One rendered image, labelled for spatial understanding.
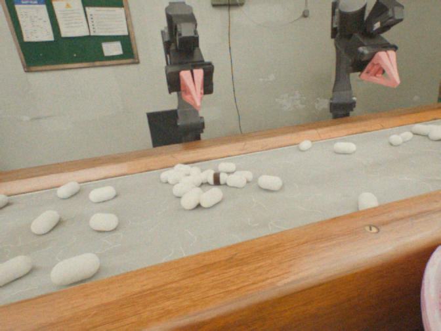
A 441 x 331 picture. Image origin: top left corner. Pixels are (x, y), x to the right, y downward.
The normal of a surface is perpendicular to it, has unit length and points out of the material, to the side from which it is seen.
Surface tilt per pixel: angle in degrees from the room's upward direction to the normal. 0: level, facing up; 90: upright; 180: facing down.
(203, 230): 0
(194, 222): 0
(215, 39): 90
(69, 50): 90
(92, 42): 90
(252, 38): 90
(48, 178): 45
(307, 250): 0
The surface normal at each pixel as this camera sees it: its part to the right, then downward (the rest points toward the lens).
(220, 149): 0.10, -0.49
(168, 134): 0.23, 0.19
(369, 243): -0.11, -0.95
